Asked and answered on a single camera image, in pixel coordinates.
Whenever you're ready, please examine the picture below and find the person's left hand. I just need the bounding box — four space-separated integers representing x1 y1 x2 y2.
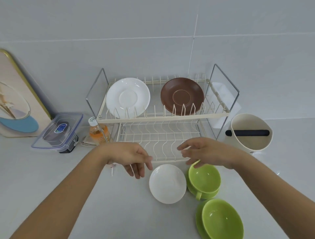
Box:
106 142 154 180

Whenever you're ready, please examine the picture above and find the person's right hand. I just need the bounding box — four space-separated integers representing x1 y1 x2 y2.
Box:
177 137 238 170

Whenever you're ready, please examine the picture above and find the person's right forearm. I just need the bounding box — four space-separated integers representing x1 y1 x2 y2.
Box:
231 149 315 239

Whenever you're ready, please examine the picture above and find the person's left forearm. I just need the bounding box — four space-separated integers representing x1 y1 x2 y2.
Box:
9 144 110 239

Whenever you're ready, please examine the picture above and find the white shallow bowl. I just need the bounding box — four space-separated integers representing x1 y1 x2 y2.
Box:
149 164 187 204

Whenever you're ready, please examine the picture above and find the green saucer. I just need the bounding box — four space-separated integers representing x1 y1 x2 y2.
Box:
195 200 210 239
186 172 220 200

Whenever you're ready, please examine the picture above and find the orange drink bottle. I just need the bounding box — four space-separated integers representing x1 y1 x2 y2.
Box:
88 117 110 146

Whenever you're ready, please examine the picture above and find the folded beige cloth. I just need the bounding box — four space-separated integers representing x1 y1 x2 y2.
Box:
80 136 99 148

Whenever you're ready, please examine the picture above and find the cream bin with black bar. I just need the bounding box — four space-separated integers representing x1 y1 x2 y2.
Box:
225 113 273 152

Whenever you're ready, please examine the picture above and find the dark box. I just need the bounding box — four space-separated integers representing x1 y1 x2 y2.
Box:
58 134 79 154

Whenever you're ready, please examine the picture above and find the green bowl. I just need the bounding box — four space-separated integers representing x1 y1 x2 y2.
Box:
201 199 244 239

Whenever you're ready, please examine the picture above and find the brown saucer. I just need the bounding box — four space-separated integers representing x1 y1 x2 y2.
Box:
160 77 205 116

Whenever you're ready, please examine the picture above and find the white saucer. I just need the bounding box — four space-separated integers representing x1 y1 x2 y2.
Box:
105 77 151 118

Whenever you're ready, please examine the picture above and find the clear plastic lidded container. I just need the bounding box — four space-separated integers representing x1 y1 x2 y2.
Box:
31 112 84 151

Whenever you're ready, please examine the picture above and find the gold-rimmed decorative tray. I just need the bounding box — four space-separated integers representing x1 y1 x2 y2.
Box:
0 48 52 138

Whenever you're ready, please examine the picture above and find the green cup with handle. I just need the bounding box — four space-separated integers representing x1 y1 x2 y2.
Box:
188 161 221 200

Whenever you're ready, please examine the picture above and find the cream two-tier wire dish rack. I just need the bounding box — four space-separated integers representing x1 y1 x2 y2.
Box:
85 64 240 164

